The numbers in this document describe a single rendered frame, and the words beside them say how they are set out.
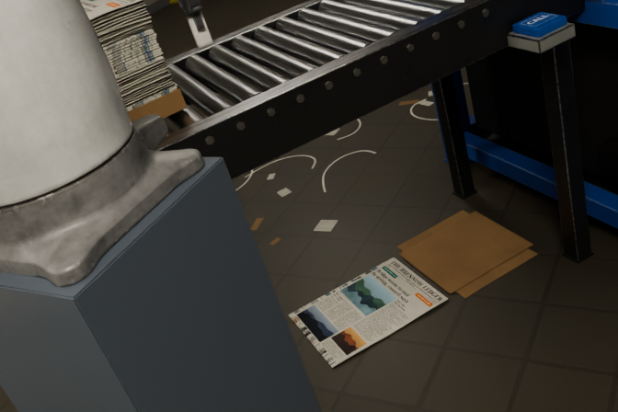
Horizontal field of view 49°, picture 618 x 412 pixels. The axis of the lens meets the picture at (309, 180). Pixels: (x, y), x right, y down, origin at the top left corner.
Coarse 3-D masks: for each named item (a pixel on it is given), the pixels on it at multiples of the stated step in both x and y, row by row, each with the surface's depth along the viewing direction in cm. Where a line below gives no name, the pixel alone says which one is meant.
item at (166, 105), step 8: (168, 96) 134; (176, 96) 135; (144, 104) 132; (152, 104) 133; (160, 104) 134; (168, 104) 134; (176, 104) 135; (184, 104) 136; (128, 112) 131; (136, 112) 132; (144, 112) 133; (152, 112) 133; (160, 112) 134; (168, 112) 135
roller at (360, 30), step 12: (300, 12) 180; (312, 12) 175; (324, 12) 172; (312, 24) 173; (324, 24) 167; (336, 24) 162; (348, 24) 158; (360, 24) 154; (360, 36) 152; (372, 36) 148; (384, 36) 144
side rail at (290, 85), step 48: (480, 0) 145; (528, 0) 149; (576, 0) 155; (384, 48) 137; (432, 48) 142; (480, 48) 148; (288, 96) 131; (336, 96) 136; (384, 96) 141; (192, 144) 126; (240, 144) 130; (288, 144) 135
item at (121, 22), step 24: (96, 0) 140; (120, 0) 131; (96, 24) 124; (120, 24) 126; (144, 24) 128; (120, 48) 127; (144, 48) 129; (120, 72) 129; (144, 72) 130; (168, 72) 133; (144, 96) 132
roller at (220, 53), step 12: (216, 48) 171; (216, 60) 168; (228, 60) 161; (240, 60) 156; (240, 72) 154; (252, 72) 148; (264, 72) 144; (252, 84) 149; (264, 84) 142; (276, 84) 137
